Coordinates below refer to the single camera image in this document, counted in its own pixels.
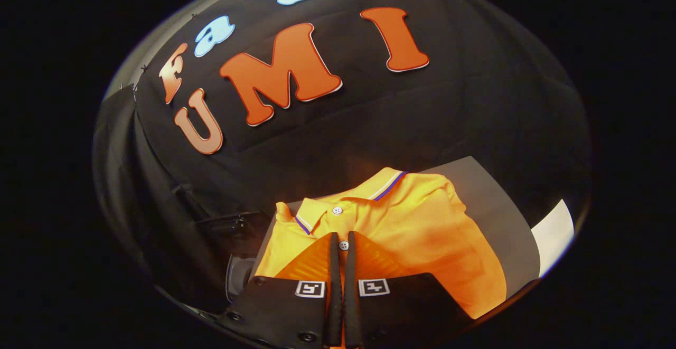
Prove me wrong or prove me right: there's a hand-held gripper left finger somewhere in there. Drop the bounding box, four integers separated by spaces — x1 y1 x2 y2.
214 232 343 349

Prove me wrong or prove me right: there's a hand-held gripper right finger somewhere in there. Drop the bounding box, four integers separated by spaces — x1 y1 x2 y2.
343 231 476 349

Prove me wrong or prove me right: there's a yellow polo shirt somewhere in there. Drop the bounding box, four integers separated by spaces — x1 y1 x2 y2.
253 167 508 320

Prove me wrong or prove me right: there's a dark grey washing machine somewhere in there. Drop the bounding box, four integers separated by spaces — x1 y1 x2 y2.
193 211 275 305

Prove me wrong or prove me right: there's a black backdrop cloth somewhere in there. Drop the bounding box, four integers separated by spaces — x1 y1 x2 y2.
92 0 592 313

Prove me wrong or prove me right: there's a row of black cloth clips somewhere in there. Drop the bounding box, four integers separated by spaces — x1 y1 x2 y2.
119 12 199 91

